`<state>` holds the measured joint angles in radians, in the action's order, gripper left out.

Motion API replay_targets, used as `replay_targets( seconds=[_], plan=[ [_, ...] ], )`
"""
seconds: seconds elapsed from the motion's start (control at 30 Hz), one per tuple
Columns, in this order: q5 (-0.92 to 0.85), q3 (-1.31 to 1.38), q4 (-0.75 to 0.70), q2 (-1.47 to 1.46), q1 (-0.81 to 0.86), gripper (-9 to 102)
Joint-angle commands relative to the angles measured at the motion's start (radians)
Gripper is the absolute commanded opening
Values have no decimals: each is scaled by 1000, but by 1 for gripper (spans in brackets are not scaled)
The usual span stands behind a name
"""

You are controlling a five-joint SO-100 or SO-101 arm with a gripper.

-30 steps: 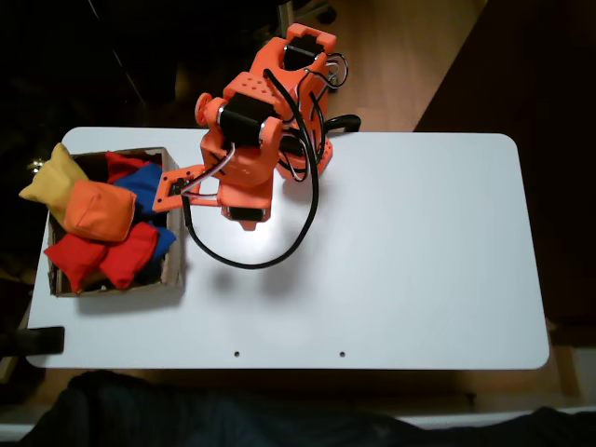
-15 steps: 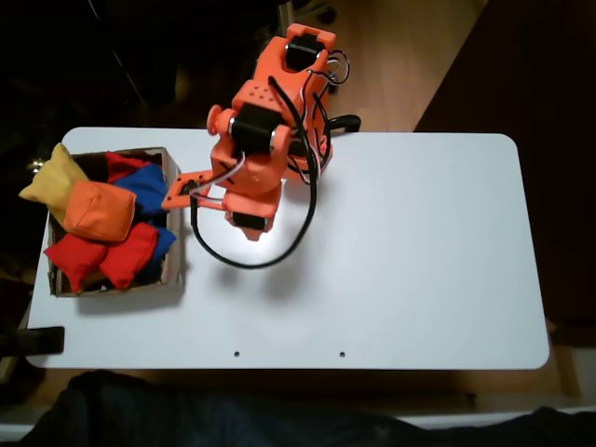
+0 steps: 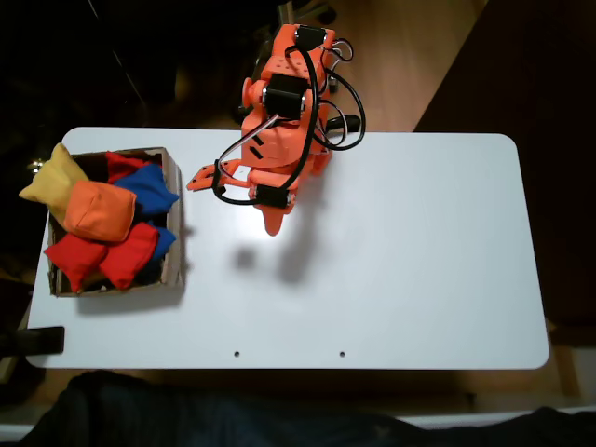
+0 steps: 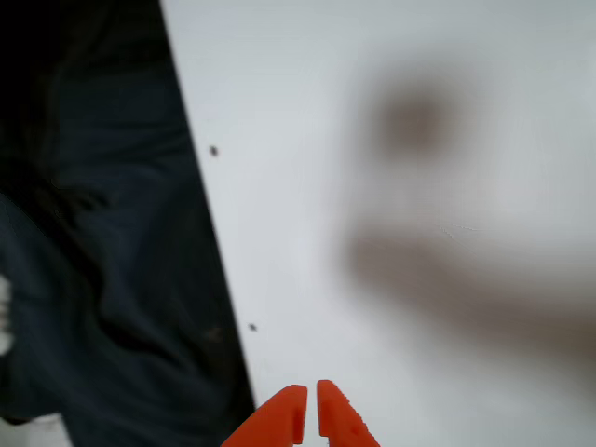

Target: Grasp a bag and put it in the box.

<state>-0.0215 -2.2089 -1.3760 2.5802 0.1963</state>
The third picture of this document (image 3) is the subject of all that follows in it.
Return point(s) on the blue bean bag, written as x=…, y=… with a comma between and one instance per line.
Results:
x=151, y=191
x=165, y=239

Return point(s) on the cardboard box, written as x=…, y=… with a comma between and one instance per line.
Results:
x=173, y=274

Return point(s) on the red bean bag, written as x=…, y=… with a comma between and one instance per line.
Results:
x=122, y=164
x=74, y=258
x=130, y=256

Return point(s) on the yellow bean bag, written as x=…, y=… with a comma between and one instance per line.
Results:
x=51, y=184

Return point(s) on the black table clamp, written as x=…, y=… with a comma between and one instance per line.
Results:
x=240, y=116
x=42, y=340
x=351, y=123

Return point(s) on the grey metal stand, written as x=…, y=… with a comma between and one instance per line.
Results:
x=284, y=9

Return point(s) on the person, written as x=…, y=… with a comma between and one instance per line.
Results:
x=186, y=419

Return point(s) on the shiny metal object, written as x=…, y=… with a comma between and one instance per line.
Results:
x=36, y=165

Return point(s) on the orange camera mount plate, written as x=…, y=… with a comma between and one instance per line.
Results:
x=200, y=179

